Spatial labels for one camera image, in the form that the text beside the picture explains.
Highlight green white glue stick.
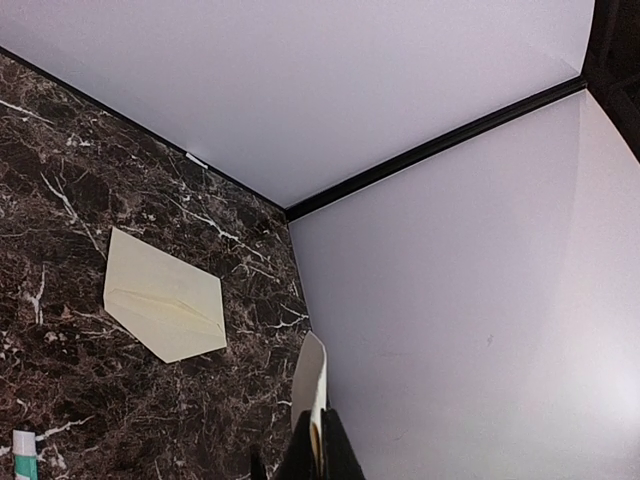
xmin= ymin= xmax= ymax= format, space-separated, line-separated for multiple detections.
xmin=12 ymin=430 xmax=38 ymax=480

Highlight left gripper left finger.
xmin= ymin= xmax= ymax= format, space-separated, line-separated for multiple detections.
xmin=250 ymin=410 xmax=318 ymax=480

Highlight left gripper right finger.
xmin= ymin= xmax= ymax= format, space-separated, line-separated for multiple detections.
xmin=321 ymin=409 xmax=365 ymax=480

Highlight cream envelope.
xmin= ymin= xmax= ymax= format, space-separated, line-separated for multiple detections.
xmin=103 ymin=228 xmax=227 ymax=363

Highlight right black frame post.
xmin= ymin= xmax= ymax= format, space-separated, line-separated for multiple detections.
xmin=285 ymin=75 xmax=587 ymax=222

